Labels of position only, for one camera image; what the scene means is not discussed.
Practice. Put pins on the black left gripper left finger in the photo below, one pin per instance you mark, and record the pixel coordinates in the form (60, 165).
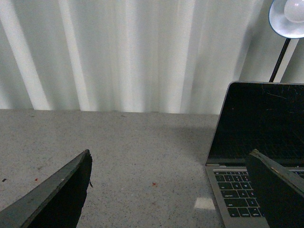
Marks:
(55, 203)

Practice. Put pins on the blue desk lamp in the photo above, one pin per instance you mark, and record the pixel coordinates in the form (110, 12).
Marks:
(286, 18)

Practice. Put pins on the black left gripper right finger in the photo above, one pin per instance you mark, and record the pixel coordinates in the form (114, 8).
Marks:
(279, 191)

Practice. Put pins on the white curtain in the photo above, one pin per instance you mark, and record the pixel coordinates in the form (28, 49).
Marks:
(169, 56)

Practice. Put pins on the grey laptop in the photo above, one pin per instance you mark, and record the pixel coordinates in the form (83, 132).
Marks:
(268, 117)

